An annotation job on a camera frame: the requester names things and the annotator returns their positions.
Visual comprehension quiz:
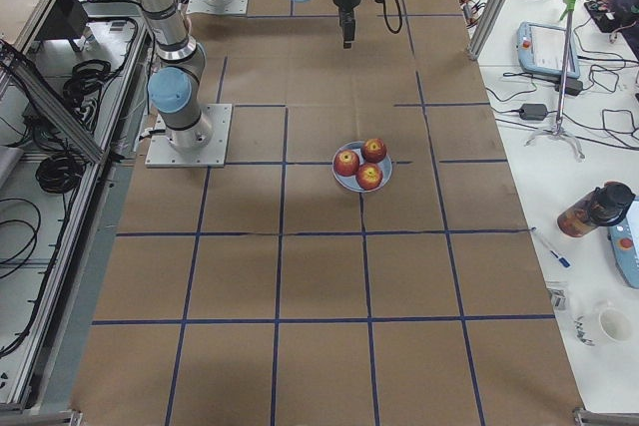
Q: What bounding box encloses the red apple on plate top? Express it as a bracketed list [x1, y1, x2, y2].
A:
[360, 138, 387, 164]

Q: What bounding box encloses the red apple on plate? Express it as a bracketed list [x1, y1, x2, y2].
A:
[355, 163, 383, 192]
[360, 138, 387, 164]
[333, 149, 360, 177]

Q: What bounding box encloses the red apple on plate left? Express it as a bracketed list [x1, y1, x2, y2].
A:
[333, 149, 360, 177]

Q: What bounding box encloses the red apple on plate front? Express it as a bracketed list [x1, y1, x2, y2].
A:
[355, 163, 383, 192]

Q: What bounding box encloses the light blue plate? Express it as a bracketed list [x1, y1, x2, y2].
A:
[331, 141, 393, 193]

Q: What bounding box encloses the blue teach pendant tablet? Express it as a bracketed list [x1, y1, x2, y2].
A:
[516, 22, 566, 78]

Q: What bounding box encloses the black power adapter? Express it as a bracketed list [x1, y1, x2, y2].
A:
[517, 103, 549, 121]

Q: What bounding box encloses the silver tripod stand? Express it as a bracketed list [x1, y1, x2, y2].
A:
[525, 0, 585, 162]

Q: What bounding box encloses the brown water bottle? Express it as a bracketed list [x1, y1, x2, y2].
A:
[556, 182, 635, 237]

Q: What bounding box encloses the blue white pen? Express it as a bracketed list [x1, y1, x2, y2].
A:
[530, 226, 571, 268]

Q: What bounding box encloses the white mug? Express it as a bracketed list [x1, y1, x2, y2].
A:
[573, 302, 633, 347]

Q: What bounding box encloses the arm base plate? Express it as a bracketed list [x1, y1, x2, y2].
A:
[186, 0, 249, 16]

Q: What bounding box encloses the aluminium frame post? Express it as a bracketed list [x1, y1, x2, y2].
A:
[466, 0, 525, 61]

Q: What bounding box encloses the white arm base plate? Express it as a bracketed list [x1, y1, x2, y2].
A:
[145, 104, 233, 168]

